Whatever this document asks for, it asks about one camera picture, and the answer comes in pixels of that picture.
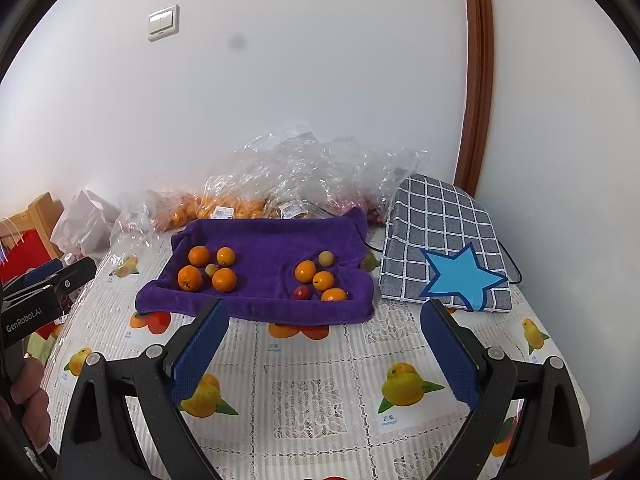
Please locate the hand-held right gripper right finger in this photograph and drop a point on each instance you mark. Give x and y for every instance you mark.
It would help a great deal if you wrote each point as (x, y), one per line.
(452, 355)

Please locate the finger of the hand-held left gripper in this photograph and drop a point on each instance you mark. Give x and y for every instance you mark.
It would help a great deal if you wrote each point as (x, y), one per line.
(70, 277)

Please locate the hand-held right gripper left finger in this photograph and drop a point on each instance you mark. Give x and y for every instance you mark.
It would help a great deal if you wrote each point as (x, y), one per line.
(197, 355)

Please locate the small brown longan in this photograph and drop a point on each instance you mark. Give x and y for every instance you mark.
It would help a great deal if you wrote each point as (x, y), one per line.
(210, 270)

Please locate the purple towel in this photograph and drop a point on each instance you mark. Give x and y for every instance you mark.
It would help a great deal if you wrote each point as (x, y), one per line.
(260, 260)

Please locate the red strawberry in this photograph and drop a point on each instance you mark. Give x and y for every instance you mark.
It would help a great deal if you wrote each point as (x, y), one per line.
(302, 293)

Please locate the large brown longan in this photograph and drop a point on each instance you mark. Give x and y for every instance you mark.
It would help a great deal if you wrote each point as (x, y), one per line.
(326, 259)

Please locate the person's left hand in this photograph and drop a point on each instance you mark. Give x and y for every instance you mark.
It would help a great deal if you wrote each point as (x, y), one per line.
(32, 400)

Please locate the red paper bag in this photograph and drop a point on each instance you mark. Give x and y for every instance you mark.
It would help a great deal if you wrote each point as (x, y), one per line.
(22, 260)

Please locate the white plastic bag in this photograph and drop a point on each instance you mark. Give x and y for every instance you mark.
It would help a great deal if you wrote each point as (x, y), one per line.
(85, 225)

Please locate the wooden chair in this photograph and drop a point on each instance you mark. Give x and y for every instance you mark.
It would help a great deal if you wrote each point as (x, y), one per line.
(42, 210)

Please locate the grey checked cushion blue star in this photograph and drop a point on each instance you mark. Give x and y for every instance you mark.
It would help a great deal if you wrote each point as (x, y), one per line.
(440, 225)

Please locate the clear plastic bag of oranges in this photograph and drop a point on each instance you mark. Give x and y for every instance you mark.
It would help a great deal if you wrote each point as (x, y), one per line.
(200, 207)

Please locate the crumpled clear plastic bag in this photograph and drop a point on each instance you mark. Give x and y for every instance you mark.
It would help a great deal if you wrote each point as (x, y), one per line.
(310, 175)

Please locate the white light switch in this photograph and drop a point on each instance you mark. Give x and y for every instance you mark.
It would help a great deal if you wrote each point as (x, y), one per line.
(163, 23)

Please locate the brown wooden door frame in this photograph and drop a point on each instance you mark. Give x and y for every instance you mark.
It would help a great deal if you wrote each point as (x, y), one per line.
(477, 60)

